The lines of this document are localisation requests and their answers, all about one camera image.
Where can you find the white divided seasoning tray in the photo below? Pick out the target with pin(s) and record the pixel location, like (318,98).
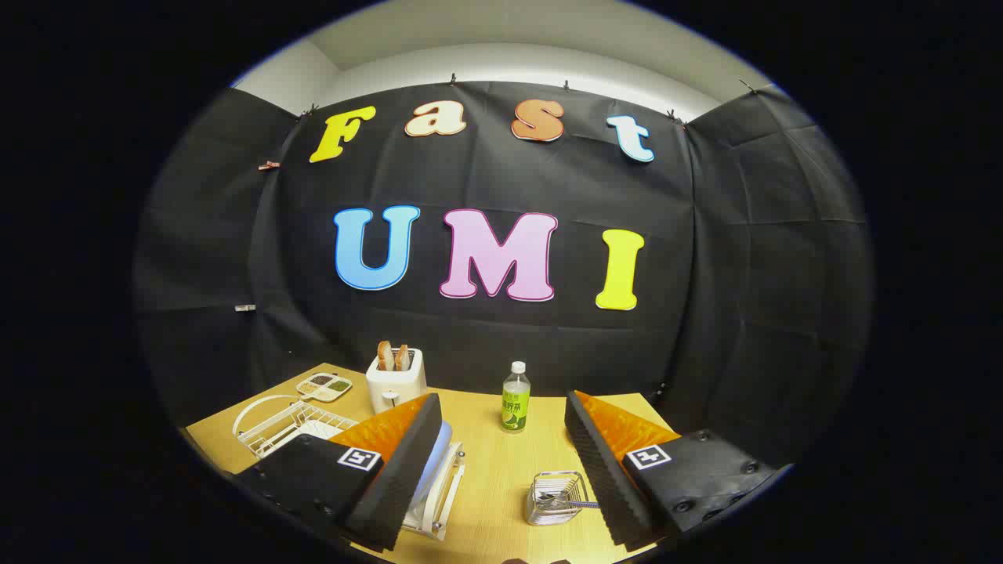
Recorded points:
(324,387)

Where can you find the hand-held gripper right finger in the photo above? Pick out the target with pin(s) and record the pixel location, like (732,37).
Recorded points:
(599,462)

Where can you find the green label drink bottle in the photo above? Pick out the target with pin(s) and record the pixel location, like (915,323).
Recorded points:
(515,403)

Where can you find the black backdrop cloth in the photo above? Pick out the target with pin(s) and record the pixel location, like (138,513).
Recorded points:
(501,180)

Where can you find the toast slice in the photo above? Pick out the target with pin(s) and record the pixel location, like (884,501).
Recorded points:
(402,358)
(385,356)

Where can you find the blue plate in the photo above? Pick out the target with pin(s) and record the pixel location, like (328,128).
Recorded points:
(439,454)

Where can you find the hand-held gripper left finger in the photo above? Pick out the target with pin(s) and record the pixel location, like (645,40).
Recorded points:
(407,462)

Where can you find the white toaster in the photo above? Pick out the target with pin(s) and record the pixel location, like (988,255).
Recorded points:
(396,388)

